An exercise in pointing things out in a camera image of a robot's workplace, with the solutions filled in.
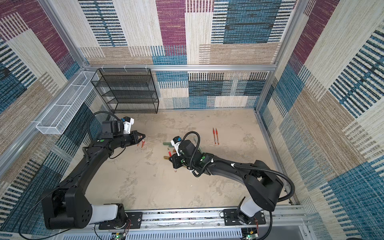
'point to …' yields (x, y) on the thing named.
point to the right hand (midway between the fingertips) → (171, 160)
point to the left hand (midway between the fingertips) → (144, 133)
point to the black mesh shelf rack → (127, 90)
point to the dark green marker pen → (168, 143)
